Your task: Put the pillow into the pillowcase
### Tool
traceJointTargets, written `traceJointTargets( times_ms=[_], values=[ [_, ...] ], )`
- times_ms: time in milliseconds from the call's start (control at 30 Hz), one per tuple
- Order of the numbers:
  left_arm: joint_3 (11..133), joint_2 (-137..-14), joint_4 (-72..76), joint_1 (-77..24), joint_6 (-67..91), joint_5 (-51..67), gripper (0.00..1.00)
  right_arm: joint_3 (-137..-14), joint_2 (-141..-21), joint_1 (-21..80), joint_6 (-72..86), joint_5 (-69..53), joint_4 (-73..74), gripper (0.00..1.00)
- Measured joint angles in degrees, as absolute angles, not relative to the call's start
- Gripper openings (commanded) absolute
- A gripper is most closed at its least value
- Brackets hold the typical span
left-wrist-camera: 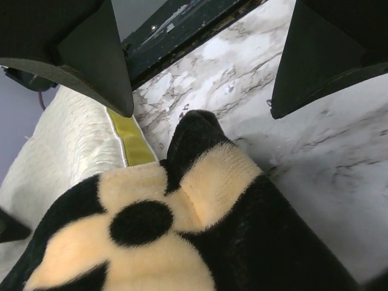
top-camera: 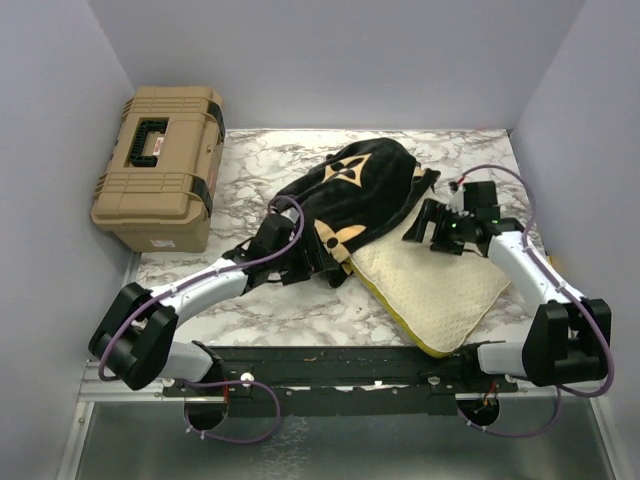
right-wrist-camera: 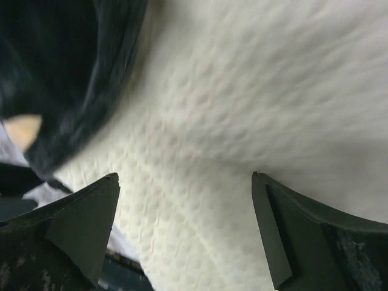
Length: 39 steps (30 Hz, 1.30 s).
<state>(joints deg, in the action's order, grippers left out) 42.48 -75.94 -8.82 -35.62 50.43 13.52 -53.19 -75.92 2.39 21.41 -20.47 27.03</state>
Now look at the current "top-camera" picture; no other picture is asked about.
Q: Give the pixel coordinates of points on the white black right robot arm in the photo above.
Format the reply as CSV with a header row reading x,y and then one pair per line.
x,y
568,338

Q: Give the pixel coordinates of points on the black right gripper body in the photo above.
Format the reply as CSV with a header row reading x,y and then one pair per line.
x,y
456,231

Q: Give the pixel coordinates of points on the white pillow yellow edge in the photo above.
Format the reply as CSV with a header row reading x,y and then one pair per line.
x,y
436,298

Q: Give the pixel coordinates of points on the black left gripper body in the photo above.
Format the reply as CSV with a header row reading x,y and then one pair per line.
x,y
297,263

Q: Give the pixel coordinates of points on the tan plastic tool case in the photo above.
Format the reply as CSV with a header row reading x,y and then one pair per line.
x,y
157,192

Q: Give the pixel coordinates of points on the black mounting rail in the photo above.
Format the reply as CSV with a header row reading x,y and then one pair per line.
x,y
342,381

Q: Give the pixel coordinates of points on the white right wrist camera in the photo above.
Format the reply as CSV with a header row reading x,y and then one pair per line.
x,y
456,203

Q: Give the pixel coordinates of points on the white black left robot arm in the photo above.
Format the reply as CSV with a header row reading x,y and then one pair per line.
x,y
135,339

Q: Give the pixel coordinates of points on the black yellow flower pillowcase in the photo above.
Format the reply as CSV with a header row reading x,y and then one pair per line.
x,y
358,195

